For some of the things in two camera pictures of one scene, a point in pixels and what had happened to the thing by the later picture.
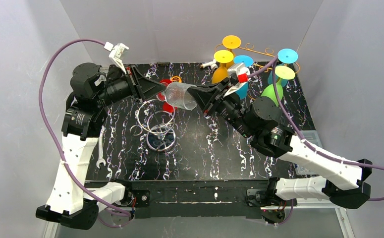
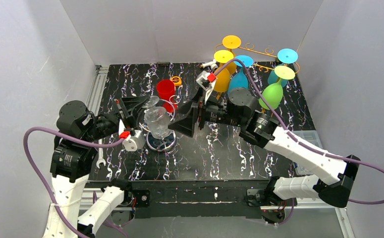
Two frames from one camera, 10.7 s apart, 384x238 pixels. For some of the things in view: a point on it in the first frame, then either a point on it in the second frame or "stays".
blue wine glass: (286, 56) stays
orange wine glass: (231, 42) stays
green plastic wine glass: (281, 72) stays
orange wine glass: (223, 57) stays
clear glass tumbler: (177, 94) to (158, 118)
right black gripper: (215, 99) to (200, 112)
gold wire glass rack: (267, 51) stays
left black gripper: (135, 84) to (122, 111)
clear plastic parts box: (305, 169) stays
